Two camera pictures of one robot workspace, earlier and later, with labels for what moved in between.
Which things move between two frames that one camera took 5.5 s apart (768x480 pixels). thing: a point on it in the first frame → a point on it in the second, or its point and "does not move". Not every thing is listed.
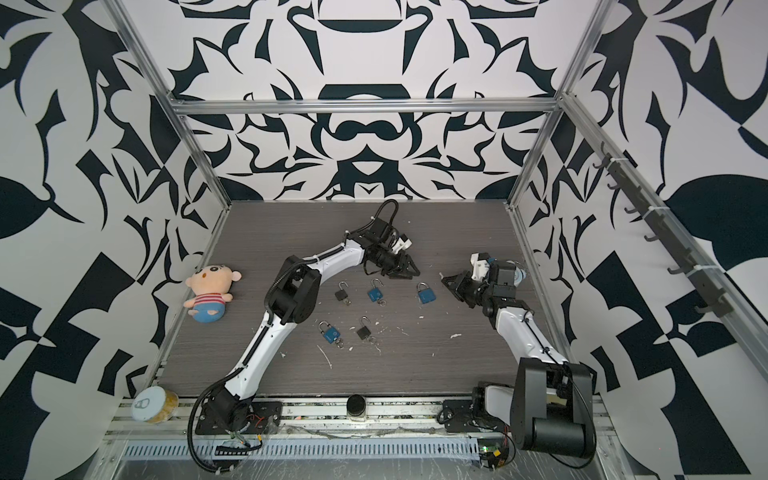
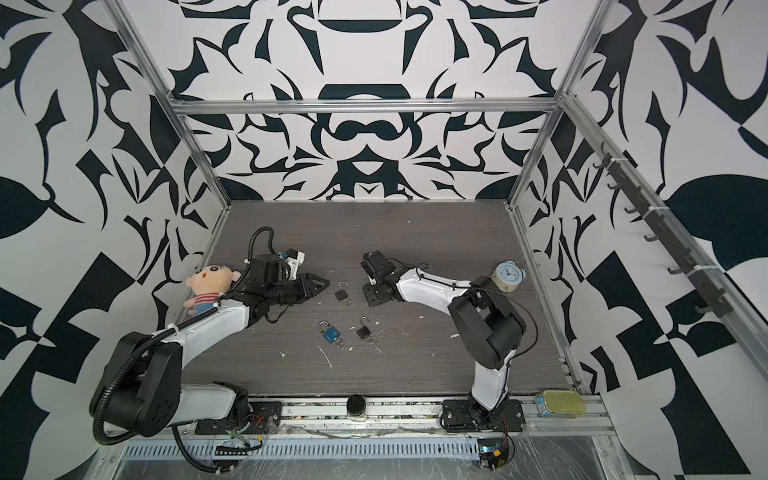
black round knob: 356,405 does not move
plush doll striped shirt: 211,286 does not move
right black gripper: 460,291 → 372,301
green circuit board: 493,452 does not move
